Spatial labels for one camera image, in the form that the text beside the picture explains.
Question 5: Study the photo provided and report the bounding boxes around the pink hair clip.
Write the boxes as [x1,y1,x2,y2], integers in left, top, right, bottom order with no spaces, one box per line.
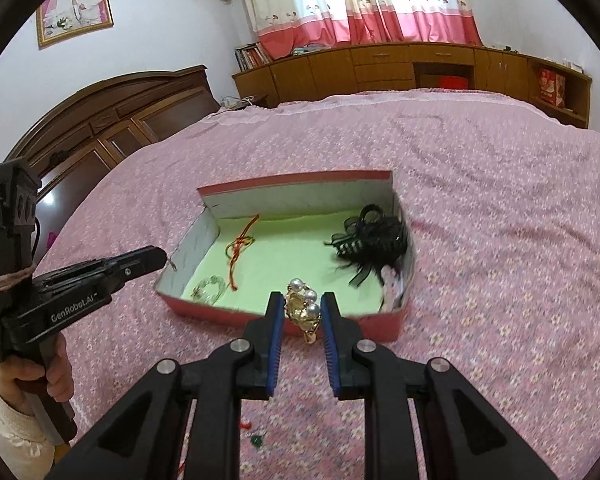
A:
[380,266,404,313]

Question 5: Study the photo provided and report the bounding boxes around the pale green bead bracelet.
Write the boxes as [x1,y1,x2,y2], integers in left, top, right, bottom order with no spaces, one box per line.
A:
[189,274,228,305]

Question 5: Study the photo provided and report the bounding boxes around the red gift box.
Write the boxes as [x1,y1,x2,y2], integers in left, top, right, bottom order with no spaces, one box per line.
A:
[538,67,566,108]

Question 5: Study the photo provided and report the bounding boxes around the long wooden cabinet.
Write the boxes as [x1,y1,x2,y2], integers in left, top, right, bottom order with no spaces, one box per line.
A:
[233,42,592,129]

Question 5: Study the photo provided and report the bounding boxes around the framed wedding photo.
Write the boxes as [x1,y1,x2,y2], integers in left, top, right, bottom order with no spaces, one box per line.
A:
[35,0,114,49]

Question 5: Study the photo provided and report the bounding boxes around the books on shelf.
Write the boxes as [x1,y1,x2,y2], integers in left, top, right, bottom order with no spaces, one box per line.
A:
[235,42,273,72]

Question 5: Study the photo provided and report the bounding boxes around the dark wooden headboard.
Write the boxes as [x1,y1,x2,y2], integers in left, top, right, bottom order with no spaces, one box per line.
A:
[6,65,220,261]

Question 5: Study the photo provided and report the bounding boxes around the pink floral bedspread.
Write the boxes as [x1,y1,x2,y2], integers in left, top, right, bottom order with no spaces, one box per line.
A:
[38,91,600,479]

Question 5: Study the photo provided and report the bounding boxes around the gold pearl brooch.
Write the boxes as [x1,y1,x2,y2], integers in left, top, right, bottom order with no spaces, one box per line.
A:
[284,278,322,344]

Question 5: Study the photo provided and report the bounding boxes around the person's left hand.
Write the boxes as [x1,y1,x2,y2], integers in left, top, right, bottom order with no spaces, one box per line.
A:
[0,333,74,416]

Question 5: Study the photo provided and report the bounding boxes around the red cardboard box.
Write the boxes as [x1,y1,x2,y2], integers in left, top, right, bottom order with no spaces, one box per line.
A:
[155,170,415,341]

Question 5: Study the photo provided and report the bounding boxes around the pink white curtains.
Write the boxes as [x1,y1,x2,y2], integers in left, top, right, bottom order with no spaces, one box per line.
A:
[245,0,482,60]

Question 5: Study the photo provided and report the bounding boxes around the red item in cabinet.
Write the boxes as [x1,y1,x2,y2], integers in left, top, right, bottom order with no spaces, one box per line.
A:
[434,75,470,90]

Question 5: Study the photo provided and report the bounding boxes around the red braided cord bracelet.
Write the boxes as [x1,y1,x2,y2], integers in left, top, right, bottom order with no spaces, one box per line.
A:
[224,213,260,292]

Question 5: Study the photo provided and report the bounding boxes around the black bow hair claw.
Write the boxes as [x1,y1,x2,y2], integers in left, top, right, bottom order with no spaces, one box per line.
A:
[325,204,410,287]

